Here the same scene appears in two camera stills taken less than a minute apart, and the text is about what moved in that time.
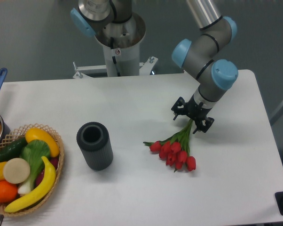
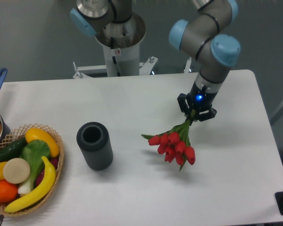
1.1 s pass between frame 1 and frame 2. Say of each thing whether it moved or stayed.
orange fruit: stayed
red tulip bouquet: moved
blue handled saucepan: stayed
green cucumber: stayed
